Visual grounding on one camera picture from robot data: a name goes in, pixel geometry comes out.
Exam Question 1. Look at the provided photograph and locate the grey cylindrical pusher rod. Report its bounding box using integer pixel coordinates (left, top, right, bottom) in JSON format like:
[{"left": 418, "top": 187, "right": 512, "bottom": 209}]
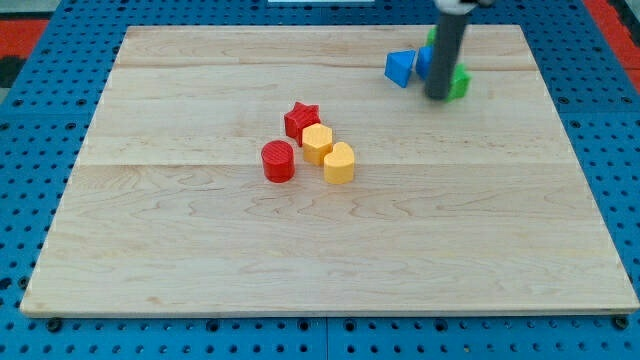
[{"left": 425, "top": 12, "right": 470, "bottom": 100}]

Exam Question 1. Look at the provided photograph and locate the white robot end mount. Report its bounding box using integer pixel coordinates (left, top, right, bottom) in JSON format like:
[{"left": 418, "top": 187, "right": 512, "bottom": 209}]
[{"left": 434, "top": 0, "right": 495, "bottom": 14}]

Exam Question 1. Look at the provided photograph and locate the green star block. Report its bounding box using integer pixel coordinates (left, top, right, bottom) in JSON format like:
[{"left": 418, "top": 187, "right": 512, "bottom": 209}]
[{"left": 445, "top": 63, "right": 471, "bottom": 102}]

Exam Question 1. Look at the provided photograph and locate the red star block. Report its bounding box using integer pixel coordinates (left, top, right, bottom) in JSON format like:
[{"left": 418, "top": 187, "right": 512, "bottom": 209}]
[{"left": 284, "top": 102, "right": 321, "bottom": 147}]

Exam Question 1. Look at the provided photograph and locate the wooden board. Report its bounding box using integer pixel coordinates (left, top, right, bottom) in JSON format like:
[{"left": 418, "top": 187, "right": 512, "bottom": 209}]
[{"left": 21, "top": 25, "right": 639, "bottom": 318}]

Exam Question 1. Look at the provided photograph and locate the green block behind tool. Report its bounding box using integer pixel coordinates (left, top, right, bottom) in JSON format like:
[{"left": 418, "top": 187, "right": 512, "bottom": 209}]
[{"left": 425, "top": 26, "right": 437, "bottom": 46}]

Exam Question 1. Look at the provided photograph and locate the blue cube block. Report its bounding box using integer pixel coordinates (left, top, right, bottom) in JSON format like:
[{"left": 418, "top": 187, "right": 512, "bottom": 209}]
[{"left": 415, "top": 45, "right": 434, "bottom": 80}]

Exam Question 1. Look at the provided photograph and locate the blue triangle block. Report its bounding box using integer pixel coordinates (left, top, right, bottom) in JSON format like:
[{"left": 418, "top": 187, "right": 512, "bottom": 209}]
[{"left": 384, "top": 49, "right": 416, "bottom": 88}]

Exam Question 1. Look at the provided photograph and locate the yellow hexagon block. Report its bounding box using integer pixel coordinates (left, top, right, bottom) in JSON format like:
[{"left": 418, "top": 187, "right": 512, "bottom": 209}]
[{"left": 302, "top": 123, "right": 333, "bottom": 166}]

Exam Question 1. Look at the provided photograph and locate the yellow heart block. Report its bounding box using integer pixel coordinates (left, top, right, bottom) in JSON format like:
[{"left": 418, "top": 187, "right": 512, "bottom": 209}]
[{"left": 323, "top": 142, "right": 355, "bottom": 184}]

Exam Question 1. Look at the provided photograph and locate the red cylinder block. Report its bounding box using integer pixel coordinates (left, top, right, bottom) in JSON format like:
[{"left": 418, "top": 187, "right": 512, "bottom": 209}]
[{"left": 261, "top": 140, "right": 295, "bottom": 183}]

